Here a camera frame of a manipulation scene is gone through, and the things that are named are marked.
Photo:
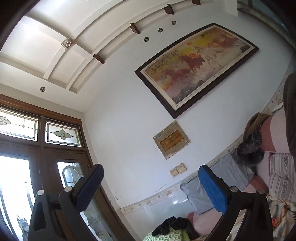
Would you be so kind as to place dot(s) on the leaf pattern blanket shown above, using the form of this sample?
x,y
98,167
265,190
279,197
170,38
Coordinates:
x,y
282,217

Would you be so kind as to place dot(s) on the wall plaque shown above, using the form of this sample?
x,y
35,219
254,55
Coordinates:
x,y
171,140

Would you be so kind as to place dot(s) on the framed horse painting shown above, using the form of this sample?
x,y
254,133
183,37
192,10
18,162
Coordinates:
x,y
189,68

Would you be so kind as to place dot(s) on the dark fur garment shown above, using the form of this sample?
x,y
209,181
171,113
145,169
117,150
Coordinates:
x,y
249,151

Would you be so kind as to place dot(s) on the grey pillow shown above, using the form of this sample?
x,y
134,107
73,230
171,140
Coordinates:
x,y
207,190

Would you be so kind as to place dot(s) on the black garment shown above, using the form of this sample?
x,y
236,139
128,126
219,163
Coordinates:
x,y
176,224

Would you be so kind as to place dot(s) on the pink sofa backrest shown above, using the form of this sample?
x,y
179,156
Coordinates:
x,y
273,131

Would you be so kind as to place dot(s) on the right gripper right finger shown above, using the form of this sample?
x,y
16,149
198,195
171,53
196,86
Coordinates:
x,y
256,224

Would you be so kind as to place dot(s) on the olive green garment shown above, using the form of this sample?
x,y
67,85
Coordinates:
x,y
254,124

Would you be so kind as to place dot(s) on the striped floral cushion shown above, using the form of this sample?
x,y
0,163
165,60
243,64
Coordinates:
x,y
282,177

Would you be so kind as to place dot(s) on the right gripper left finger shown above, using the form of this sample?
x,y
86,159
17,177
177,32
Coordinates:
x,y
44,224

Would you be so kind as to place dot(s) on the ceiling spotlight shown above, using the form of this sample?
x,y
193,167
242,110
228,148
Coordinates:
x,y
146,39
160,29
174,22
42,89

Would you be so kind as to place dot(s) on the green patterned pillow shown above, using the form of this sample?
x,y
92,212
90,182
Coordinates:
x,y
173,235

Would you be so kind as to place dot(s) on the wooden glazed door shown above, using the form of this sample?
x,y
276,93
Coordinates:
x,y
45,150

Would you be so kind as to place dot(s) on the pink quilted sofa cushion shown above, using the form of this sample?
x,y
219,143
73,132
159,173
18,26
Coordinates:
x,y
205,223

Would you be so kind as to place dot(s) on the beige wall switch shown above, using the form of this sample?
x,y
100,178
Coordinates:
x,y
178,170

